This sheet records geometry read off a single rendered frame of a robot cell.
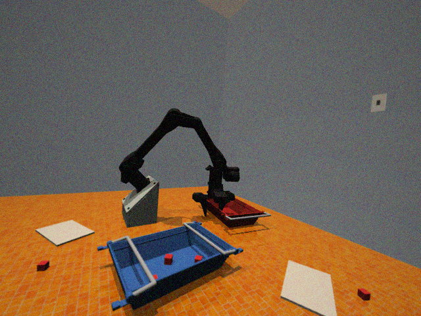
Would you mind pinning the blue plastic tray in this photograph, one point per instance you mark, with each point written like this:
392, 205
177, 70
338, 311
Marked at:
183, 244

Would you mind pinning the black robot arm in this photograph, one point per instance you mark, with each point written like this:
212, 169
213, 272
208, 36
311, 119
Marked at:
174, 118

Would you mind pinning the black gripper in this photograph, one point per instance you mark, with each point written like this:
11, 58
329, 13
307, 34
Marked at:
202, 198

